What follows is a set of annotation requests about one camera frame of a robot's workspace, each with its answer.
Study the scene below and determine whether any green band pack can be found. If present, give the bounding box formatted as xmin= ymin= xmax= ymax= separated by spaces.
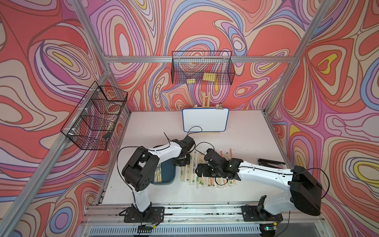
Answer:
xmin=189 ymin=154 xmax=195 ymax=184
xmin=186 ymin=165 xmax=191 ymax=182

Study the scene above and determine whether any teal storage box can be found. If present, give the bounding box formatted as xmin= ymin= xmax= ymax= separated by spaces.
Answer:
xmin=151 ymin=159 xmax=176 ymax=185

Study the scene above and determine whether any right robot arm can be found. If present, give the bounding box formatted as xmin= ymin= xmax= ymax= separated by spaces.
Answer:
xmin=195 ymin=149 xmax=322 ymax=216

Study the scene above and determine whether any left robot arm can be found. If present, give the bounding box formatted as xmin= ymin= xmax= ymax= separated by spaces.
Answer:
xmin=119 ymin=135 xmax=195 ymax=214

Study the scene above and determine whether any black stapler tool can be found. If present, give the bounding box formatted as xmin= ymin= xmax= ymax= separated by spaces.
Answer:
xmin=258 ymin=159 xmax=286 ymax=169

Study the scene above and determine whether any metal binder clip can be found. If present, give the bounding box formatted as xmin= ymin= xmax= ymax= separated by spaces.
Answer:
xmin=216 ymin=103 xmax=224 ymax=109

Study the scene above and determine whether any wooden easel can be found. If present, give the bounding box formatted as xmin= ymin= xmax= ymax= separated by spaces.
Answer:
xmin=194 ymin=91 xmax=211 ymax=108

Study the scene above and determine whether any yellow note small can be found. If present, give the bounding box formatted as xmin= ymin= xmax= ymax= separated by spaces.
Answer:
xmin=186 ymin=79 xmax=196 ymax=84

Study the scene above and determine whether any yellow note large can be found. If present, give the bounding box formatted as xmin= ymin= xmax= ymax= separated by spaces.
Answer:
xmin=202 ymin=73 xmax=217 ymax=82

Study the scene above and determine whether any white board blue frame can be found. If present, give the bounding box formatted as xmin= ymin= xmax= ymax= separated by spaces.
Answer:
xmin=182 ymin=108 xmax=230 ymax=132

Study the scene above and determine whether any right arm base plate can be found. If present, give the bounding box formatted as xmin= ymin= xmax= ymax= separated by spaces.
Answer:
xmin=241 ymin=204 xmax=283 ymax=223

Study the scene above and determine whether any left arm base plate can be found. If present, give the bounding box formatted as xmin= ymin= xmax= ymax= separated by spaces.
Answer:
xmin=120 ymin=205 xmax=165 ymax=224

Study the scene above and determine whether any black wire basket back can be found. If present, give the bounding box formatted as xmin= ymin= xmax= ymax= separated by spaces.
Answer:
xmin=171 ymin=49 xmax=235 ymax=85

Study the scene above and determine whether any black wire basket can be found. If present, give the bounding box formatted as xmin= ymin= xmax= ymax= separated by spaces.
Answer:
xmin=60 ymin=82 xmax=128 ymax=151
xmin=171 ymin=49 xmax=235 ymax=85

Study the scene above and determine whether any black wire basket left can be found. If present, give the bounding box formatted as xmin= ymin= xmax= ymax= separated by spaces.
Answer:
xmin=60 ymin=82 xmax=128 ymax=151

